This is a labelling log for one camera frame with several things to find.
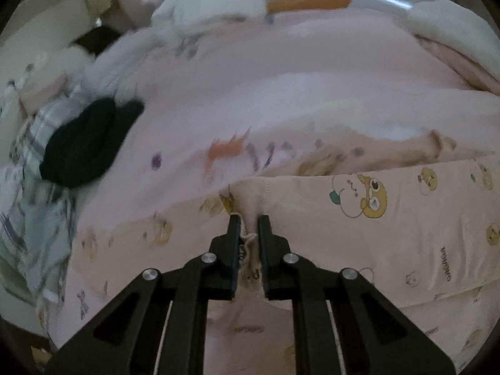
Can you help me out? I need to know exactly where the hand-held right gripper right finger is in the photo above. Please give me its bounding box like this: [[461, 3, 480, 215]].
[[257, 214, 456, 375]]

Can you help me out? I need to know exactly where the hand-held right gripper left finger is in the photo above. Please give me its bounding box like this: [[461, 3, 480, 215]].
[[46, 214, 242, 375]]

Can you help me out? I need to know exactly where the orange cloth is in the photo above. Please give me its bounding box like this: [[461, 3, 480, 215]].
[[267, 0, 353, 13]]

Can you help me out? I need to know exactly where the pink animal print bedsheet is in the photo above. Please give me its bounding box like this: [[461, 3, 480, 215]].
[[39, 8, 500, 375]]

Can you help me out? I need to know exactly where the grey plaid cloth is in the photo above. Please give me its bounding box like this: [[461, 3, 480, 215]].
[[0, 86, 81, 299]]

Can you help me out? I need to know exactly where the cream cartoon print garment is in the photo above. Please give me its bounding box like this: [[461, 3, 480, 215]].
[[72, 131, 500, 372]]

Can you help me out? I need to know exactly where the black garment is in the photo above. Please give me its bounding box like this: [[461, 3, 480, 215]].
[[39, 97, 145, 188]]

